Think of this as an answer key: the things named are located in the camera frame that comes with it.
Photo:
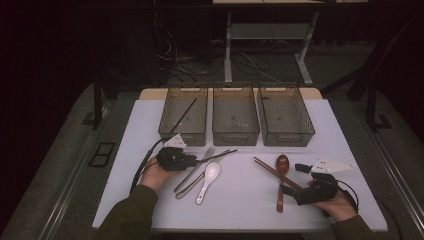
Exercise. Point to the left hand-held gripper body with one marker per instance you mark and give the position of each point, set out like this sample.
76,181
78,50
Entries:
173,160

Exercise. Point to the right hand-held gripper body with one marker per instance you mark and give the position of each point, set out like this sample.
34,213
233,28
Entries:
320,191

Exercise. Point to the white ceramic spoon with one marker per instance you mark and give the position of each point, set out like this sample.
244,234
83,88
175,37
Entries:
212,170

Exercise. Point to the brown wooden spoon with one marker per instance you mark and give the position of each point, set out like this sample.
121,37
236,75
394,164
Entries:
282,164

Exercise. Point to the smoky clear plastic bin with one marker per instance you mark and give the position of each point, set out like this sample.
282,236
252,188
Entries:
285,115
235,113
190,126

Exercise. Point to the brown wooden chopstick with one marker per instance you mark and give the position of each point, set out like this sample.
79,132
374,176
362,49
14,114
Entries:
266,168
266,164

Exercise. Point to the person's left hand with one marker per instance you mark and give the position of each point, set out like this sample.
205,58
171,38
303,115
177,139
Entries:
155,176

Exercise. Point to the person's right hand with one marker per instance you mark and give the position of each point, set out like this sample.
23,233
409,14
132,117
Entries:
341,208

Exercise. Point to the metal fork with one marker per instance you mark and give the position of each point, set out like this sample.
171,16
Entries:
186,178

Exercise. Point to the metal knife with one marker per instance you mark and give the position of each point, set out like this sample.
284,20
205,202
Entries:
193,183

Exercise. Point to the grey metal desk frame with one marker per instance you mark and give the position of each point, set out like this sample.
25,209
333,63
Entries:
266,31

